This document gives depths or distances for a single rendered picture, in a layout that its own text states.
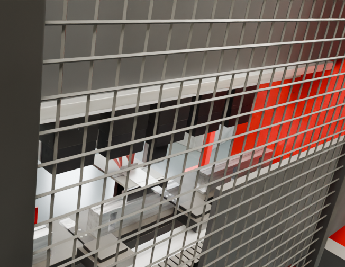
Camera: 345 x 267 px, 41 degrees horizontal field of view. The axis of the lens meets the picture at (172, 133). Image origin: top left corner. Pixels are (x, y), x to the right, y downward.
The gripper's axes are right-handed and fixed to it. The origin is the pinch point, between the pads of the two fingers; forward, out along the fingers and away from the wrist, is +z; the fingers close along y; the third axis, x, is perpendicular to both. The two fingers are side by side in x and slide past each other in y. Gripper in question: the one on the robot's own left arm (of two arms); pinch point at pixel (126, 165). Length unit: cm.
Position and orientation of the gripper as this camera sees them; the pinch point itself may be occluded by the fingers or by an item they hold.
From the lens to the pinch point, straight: 179.0
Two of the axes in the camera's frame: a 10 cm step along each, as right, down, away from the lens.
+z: 2.3, 9.7, 0.3
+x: -6.9, 1.4, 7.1
